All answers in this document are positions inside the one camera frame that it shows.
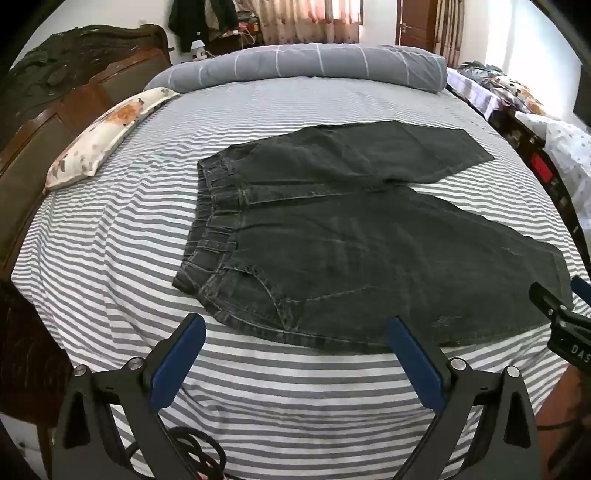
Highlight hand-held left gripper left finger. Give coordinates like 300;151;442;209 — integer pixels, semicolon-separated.
51;313;207;480

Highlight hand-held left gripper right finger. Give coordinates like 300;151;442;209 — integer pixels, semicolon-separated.
388;316;542;480

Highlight black denim pants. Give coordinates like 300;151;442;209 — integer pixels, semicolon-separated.
173;119;574;355

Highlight red box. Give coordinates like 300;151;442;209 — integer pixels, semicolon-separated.
529;152;555;183

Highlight white patterned cloth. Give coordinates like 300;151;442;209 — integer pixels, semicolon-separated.
515;113;591;241

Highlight grey white striped bed sheet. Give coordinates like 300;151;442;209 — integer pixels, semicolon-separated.
10;76;583;480

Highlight pile of bedding at right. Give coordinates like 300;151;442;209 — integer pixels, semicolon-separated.
487;104;591;259

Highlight floral blanket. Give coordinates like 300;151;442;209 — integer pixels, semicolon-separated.
455;60;555;114

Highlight floral pillow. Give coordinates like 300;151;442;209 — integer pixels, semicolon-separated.
44;87;182;190

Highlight wooden headboard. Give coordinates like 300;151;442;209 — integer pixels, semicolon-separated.
0;23;172;296

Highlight brown wooden door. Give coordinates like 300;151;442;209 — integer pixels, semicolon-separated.
396;0;439;47

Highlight grey rolled duvet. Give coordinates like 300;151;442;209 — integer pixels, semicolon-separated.
144;44;448;95

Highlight dark hanging clothes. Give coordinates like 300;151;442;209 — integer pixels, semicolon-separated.
167;0;238;54

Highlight patterned curtain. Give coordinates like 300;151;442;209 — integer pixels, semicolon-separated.
259;0;365;44

